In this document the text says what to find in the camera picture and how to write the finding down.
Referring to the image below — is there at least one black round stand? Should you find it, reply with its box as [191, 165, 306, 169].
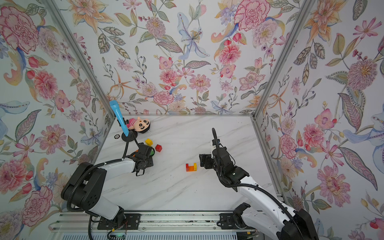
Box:
[121, 120, 138, 142]

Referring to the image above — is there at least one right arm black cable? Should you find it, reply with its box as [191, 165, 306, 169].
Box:
[211, 127, 220, 149]

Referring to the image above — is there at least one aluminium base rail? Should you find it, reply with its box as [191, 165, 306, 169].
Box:
[48, 208, 281, 240]

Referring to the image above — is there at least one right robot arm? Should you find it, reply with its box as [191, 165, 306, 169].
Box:
[199, 147, 319, 240]

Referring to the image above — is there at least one small red lego brick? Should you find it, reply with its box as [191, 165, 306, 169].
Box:
[186, 164, 195, 172]

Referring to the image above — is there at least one plush doll head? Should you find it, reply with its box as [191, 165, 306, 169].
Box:
[126, 117, 151, 134]

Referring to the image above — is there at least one blue tube on stand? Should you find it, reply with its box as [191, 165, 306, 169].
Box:
[110, 100, 130, 137]

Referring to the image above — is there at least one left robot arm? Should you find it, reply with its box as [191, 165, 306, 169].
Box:
[61, 143, 155, 226]

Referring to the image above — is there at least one red square lego brick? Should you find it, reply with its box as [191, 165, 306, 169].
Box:
[155, 145, 163, 153]

